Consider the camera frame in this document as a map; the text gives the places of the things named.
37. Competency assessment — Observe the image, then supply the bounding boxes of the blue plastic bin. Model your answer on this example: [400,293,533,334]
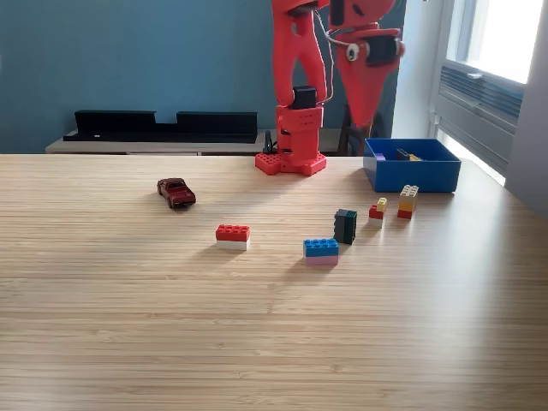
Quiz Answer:
[362,137,462,194]

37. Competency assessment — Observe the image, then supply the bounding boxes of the dark wooden chair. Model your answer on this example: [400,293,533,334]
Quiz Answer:
[336,100,382,158]

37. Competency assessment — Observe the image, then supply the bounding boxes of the grey radiator unit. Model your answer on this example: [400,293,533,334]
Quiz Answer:
[434,59,526,172]

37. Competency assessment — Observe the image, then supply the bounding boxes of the cream orange red brick stack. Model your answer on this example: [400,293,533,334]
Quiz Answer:
[396,184,420,221]

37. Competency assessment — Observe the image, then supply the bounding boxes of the small red white yellow bricks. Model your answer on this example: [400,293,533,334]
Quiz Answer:
[368,197,389,229]

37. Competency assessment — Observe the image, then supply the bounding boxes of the grey dark green brick stack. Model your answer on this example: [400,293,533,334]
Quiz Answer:
[332,208,359,246]

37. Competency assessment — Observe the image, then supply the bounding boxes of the blue pink brick stack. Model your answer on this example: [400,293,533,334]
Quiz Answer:
[302,238,340,266]

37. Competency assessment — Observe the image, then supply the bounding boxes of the red white brick stack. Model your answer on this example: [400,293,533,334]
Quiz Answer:
[215,223,252,252]

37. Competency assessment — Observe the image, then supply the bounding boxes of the dark red toy car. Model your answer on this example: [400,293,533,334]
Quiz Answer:
[156,177,197,211]

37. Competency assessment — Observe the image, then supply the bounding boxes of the pale wooden sideboard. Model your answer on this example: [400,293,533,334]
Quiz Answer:
[45,128,343,156]

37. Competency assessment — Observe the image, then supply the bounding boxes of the white window frame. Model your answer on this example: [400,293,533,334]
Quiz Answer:
[444,0,543,85]

